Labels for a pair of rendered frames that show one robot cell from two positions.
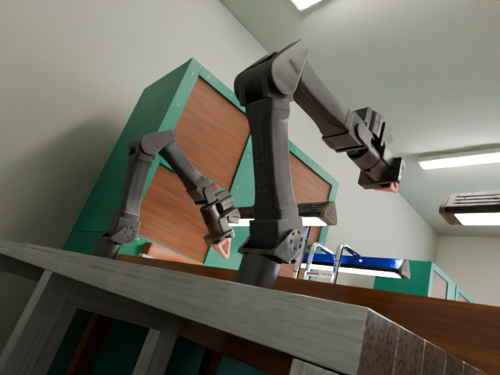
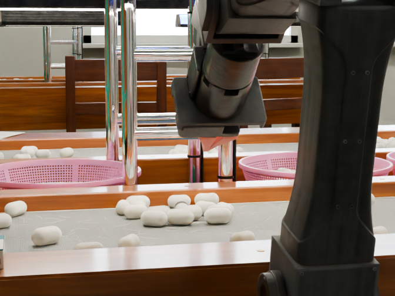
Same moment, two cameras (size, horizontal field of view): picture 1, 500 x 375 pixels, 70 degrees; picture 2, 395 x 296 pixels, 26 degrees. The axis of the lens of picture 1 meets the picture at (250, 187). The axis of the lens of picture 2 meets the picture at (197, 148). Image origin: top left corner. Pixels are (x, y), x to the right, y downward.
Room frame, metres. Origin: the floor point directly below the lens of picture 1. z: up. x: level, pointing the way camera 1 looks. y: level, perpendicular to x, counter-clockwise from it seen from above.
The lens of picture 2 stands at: (0.86, 0.94, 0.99)
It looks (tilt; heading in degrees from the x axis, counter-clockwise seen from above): 7 degrees down; 295
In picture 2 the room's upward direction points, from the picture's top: straight up
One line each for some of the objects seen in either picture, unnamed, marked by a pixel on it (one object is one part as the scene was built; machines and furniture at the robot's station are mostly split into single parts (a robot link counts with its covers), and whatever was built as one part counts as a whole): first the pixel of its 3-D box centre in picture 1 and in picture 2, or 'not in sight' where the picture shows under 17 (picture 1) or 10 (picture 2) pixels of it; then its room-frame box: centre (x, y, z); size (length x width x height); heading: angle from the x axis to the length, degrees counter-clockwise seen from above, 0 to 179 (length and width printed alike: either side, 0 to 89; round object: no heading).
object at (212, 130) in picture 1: (226, 202); not in sight; (2.13, 0.11, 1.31); 1.36 x 0.55 x 0.95; 127
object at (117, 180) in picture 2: not in sight; (60, 198); (1.66, -0.22, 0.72); 0.27 x 0.27 x 0.10
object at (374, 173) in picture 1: (375, 167); not in sight; (0.74, -0.27, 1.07); 0.10 x 0.07 x 0.07; 39
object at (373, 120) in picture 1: (357, 130); not in sight; (0.69, -0.19, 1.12); 0.12 x 0.09 x 0.12; 129
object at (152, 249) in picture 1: (174, 261); not in sight; (1.67, 0.22, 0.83); 0.30 x 0.06 x 0.07; 127
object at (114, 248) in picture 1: (104, 255); not in sight; (1.04, 0.32, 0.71); 0.20 x 0.07 x 0.08; 39
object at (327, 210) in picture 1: (266, 213); not in sight; (1.35, -0.10, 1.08); 0.62 x 0.08 x 0.07; 37
